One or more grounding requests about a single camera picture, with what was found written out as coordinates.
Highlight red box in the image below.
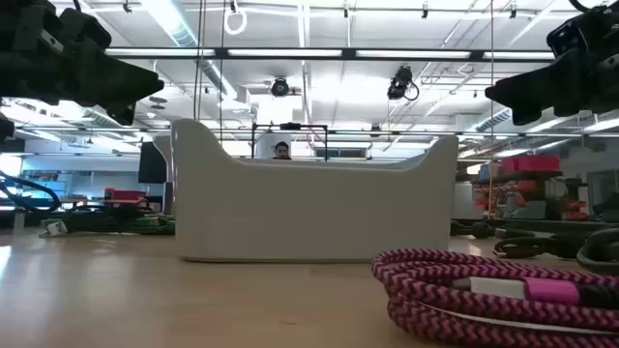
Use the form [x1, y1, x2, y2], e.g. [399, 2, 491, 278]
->
[103, 187, 147, 202]

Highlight black hanging camera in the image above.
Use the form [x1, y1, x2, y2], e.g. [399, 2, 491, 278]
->
[270, 76, 291, 99]
[386, 65, 421, 102]

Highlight grey plastic bin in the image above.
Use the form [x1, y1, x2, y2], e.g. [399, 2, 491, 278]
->
[171, 118, 459, 264]

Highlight black cable loop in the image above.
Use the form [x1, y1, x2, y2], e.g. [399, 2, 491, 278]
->
[0, 168, 63, 215]

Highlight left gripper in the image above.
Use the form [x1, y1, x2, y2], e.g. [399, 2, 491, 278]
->
[0, 0, 166, 128]

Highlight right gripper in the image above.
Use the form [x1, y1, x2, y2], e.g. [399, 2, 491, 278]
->
[484, 0, 619, 128]

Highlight green braided USB cable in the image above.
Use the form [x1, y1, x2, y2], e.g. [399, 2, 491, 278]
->
[39, 211, 176, 239]

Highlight black overhead light bar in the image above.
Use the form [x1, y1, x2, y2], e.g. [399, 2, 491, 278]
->
[103, 46, 556, 62]

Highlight thin yellow hanging rope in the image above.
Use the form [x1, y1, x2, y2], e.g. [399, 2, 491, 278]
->
[487, 0, 496, 218]

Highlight black monitor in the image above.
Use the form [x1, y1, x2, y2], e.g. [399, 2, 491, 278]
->
[138, 141, 168, 185]

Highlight shelf with red bins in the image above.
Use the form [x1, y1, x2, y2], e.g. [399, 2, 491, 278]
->
[471, 154, 590, 223]

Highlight pink braided USB cable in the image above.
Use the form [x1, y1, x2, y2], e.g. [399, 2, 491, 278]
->
[370, 247, 619, 348]

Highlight person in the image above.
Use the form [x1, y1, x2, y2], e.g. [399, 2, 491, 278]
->
[272, 140, 293, 161]

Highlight white cable ring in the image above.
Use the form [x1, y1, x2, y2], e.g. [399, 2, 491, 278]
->
[222, 5, 249, 37]

